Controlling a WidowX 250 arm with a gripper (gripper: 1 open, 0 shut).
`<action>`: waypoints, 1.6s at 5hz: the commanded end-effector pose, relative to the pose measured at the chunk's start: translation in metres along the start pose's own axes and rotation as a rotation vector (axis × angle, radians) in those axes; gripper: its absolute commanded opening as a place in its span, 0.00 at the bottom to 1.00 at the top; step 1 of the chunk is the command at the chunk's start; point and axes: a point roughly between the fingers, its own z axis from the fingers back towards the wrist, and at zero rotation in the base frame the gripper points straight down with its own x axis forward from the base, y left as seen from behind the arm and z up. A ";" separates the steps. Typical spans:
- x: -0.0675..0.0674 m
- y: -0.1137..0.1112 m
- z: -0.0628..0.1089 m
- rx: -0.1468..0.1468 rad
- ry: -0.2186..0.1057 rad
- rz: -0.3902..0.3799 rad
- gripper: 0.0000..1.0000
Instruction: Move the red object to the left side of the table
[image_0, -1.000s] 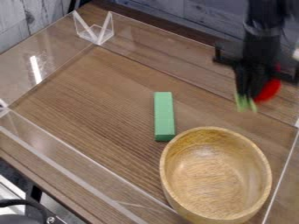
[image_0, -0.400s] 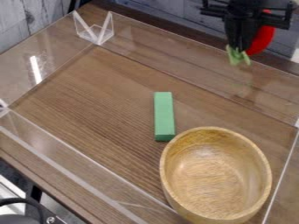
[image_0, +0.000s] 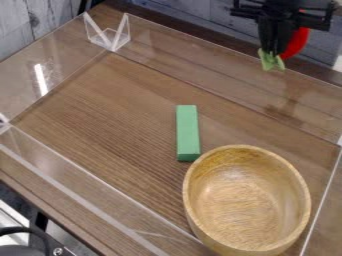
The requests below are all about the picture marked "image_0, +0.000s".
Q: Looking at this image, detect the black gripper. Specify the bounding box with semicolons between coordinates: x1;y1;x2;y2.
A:
230;0;337;55

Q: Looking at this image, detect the clear acrylic corner bracket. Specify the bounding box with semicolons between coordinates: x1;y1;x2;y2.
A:
83;13;131;52

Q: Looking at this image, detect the black equipment under table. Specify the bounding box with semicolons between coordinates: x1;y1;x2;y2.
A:
0;226;76;256

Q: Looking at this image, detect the wooden oval bowl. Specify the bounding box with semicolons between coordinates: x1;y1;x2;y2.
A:
182;145;311;256

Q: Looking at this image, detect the green rectangular block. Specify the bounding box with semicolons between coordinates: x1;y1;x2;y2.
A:
176;105;201;162

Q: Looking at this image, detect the red plush strawberry toy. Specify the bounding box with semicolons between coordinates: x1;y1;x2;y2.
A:
258;27;310;71

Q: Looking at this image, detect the clear acrylic tray wall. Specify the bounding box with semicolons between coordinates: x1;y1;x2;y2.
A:
0;113;213;256

